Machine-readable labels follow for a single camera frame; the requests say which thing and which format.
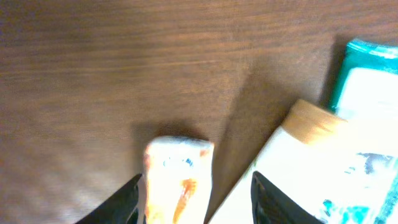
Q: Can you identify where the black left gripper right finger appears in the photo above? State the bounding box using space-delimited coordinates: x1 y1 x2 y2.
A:
251 171 323 224

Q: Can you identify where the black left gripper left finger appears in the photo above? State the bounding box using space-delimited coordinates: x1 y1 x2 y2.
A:
76 174 142 224

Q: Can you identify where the small orange tissue pack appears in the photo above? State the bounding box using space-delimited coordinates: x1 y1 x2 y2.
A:
144 136 215 224

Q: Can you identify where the white tube gold cap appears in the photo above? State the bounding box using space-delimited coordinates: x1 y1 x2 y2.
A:
211 100 397 224

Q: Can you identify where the green white 3M package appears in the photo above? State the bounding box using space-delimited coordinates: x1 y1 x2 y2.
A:
329 38 398 121

